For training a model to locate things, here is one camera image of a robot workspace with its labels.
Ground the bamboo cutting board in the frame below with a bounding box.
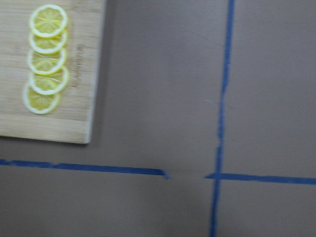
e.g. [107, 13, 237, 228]
[0, 0, 106, 144]

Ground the lemon slice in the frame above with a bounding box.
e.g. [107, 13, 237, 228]
[29, 30, 68, 54]
[29, 4, 68, 39]
[23, 83, 61, 115]
[29, 66, 70, 95]
[27, 48, 67, 76]

